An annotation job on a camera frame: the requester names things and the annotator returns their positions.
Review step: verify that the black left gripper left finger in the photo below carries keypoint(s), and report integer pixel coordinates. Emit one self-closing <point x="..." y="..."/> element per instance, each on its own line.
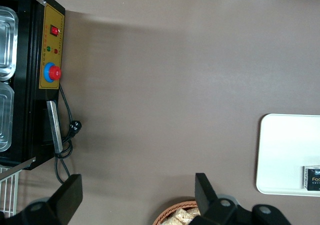
<point x="67" y="197"/>

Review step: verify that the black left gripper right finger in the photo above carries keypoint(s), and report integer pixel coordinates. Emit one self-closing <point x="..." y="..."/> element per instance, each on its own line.
<point x="207" y="200"/>

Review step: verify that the white plastic tray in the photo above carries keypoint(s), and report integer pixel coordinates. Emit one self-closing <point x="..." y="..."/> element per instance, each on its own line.
<point x="282" y="155"/>

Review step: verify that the wrapped bread piece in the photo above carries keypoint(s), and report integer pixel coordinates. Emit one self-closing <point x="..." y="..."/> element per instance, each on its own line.
<point x="172" y="221"/>
<point x="184" y="215"/>
<point x="195" y="211"/>

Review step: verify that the brown wicker basket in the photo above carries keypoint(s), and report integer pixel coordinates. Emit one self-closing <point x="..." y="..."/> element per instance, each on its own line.
<point x="170" y="210"/>

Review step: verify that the steel food pan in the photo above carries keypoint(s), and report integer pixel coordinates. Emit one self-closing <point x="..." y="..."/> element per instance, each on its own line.
<point x="10" y="42"/>
<point x="6" y="115"/>

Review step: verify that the black printed packet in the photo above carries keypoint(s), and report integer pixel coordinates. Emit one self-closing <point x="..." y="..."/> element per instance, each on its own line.
<point x="312" y="178"/>

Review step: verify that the red knob on blue dial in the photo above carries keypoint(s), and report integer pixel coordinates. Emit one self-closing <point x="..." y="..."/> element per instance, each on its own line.
<point x="54" y="72"/>

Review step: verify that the yellow control panel plate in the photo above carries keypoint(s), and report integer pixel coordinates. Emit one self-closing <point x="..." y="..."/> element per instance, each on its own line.
<point x="53" y="60"/>

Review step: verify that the red indicator light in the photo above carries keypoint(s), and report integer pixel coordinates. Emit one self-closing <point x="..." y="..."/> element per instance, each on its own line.
<point x="55" y="51"/>

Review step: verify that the green indicator light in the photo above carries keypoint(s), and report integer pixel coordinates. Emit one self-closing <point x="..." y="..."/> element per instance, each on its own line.
<point x="48" y="48"/>

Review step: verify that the red rocker power switch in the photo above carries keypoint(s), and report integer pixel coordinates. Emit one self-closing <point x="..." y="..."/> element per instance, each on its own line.
<point x="55" y="30"/>

